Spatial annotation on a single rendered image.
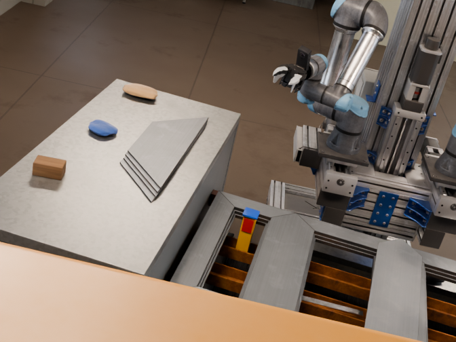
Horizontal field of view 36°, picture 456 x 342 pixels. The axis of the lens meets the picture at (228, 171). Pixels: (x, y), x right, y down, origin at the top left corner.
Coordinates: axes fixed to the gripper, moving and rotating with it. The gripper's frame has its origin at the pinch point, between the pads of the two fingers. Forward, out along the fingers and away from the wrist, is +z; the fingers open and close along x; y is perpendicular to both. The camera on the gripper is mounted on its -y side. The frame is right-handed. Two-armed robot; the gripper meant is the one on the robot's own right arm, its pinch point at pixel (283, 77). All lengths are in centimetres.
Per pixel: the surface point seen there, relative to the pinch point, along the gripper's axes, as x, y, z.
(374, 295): -66, 52, 10
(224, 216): -2, 60, 8
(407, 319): -80, 50, 14
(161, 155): 25, 42, 22
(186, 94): 164, 170, -255
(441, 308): -89, 65, -26
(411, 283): -74, 51, -8
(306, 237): -32, 56, -5
